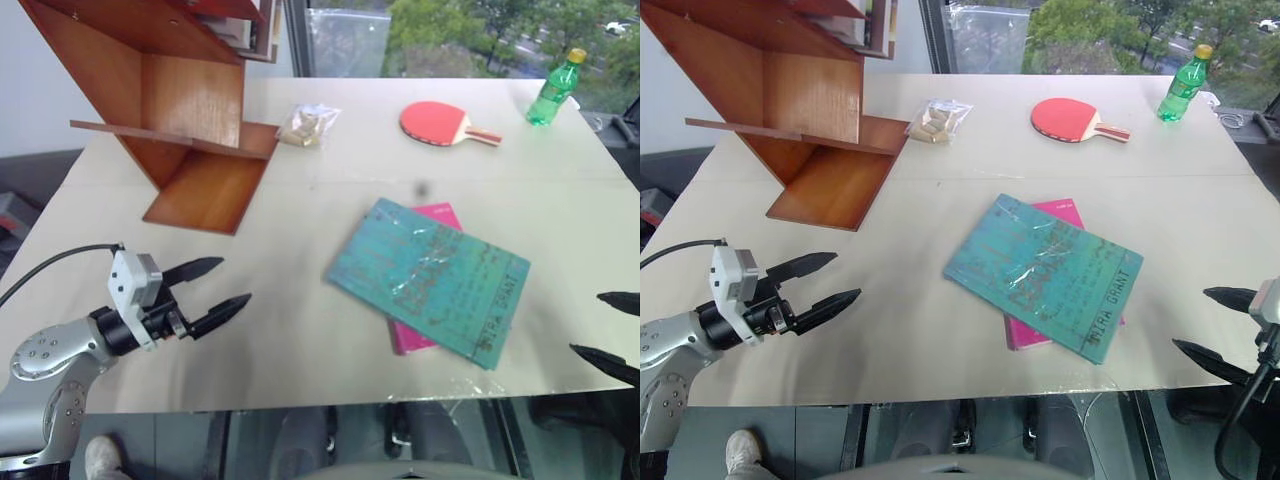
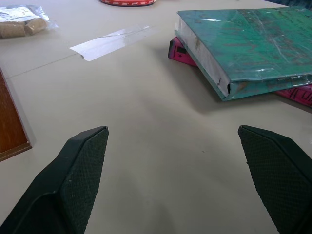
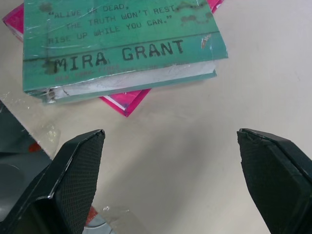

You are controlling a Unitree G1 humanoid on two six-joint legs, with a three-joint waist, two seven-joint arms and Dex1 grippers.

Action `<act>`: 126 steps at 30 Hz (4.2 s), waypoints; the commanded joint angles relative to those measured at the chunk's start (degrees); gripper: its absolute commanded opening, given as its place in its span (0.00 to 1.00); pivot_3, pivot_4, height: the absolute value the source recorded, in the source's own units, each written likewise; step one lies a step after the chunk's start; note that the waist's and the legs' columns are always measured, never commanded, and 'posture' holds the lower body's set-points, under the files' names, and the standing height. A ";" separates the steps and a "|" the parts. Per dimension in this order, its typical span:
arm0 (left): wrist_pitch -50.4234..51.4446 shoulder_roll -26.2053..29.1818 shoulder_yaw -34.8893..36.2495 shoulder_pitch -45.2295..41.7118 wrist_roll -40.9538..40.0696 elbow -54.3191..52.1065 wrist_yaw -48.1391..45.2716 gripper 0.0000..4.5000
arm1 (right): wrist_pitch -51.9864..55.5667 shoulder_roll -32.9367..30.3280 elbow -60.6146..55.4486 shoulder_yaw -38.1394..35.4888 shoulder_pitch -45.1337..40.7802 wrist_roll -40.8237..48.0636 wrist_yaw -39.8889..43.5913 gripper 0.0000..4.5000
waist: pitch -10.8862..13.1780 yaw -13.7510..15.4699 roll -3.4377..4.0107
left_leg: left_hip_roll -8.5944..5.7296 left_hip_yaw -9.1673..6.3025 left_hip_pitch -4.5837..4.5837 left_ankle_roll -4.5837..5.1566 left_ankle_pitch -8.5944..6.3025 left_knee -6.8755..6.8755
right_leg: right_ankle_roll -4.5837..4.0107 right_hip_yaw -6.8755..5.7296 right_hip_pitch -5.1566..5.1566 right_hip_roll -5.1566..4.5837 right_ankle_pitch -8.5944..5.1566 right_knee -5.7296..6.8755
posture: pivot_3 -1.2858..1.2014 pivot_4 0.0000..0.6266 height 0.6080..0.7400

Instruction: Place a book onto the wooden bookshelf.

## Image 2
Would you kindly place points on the pink book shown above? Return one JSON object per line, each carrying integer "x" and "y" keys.
{"x": 181, "y": 52}

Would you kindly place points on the green hardcover book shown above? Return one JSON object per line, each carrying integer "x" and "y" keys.
{"x": 256, "y": 46}

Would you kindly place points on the clear plastic bag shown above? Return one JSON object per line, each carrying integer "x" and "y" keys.
{"x": 26, "y": 14}

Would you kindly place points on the cork stopper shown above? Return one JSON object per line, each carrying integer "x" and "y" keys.
{"x": 35, "y": 25}
{"x": 12, "y": 28}

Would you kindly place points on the clear adhesive tape strip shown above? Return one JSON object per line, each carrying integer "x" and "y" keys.
{"x": 109, "y": 43}

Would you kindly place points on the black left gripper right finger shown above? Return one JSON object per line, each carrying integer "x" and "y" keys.
{"x": 273, "y": 170}

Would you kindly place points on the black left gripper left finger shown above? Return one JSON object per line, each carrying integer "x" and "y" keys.
{"x": 61, "y": 185}

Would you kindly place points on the red tape roll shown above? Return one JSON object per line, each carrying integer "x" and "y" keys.
{"x": 128, "y": 2}

